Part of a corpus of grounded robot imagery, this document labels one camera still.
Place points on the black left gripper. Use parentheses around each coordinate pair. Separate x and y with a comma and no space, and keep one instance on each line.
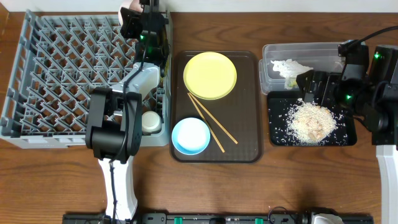
(131,23)

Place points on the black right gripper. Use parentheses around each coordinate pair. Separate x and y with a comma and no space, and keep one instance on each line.
(332,81)

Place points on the pink bowl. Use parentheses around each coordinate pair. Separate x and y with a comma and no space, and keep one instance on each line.
(126,7)

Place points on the white green cup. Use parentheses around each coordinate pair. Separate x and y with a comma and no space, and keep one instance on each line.
(151,122)

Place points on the light blue bowl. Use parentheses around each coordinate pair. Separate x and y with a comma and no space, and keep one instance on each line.
(191,136)

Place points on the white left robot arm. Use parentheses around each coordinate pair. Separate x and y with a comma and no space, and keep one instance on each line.
(114,127)

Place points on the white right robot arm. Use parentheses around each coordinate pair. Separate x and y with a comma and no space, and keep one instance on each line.
(366,89)

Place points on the rice food waste pile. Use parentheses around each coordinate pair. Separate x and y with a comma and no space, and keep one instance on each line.
(312,123)

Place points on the crumpled white paper waste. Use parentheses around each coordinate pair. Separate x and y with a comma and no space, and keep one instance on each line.
(289,69)

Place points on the grey plastic dishwasher rack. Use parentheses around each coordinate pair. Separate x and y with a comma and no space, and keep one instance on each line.
(59,61)

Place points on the clear plastic bin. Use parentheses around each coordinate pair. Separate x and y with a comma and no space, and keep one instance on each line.
(321,56)

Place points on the black tray bin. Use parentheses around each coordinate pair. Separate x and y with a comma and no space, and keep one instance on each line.
(282,104)

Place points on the yellow plate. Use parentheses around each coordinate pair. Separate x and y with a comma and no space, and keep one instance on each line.
(210,75)

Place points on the wooden chopstick right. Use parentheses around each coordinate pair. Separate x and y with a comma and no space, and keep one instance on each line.
(213,118)

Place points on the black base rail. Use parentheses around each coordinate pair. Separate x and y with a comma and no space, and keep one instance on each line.
(277,215)

